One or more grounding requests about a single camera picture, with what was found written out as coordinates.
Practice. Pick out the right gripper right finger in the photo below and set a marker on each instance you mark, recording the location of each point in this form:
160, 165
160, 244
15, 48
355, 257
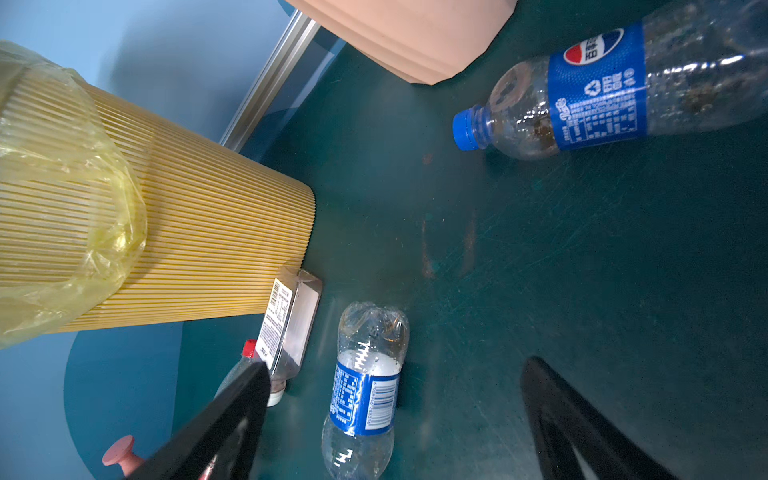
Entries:
566, 427

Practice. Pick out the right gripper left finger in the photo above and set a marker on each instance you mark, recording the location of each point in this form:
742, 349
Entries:
225, 435

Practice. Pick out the square bottle near bin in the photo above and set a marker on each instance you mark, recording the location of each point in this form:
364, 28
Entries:
286, 327

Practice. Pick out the yellow ribbed waste bin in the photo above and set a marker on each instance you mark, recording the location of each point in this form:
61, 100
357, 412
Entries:
219, 226

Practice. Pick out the yellow plastic bin liner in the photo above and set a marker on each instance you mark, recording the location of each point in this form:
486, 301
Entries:
73, 222

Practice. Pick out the red label water bottle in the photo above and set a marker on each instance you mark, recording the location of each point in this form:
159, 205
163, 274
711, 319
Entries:
247, 358

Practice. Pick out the pink watering can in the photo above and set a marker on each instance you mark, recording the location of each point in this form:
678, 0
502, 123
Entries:
121, 453

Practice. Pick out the blue label bottle centre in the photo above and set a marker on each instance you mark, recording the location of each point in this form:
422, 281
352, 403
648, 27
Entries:
358, 435

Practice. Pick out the Pepsi bottle blue label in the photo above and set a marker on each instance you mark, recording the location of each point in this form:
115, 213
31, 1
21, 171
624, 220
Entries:
687, 67

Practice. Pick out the pink ribbed flower pot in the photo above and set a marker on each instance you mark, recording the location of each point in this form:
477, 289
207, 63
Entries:
420, 41

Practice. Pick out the rear aluminium frame rail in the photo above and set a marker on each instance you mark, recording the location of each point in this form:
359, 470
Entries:
299, 60

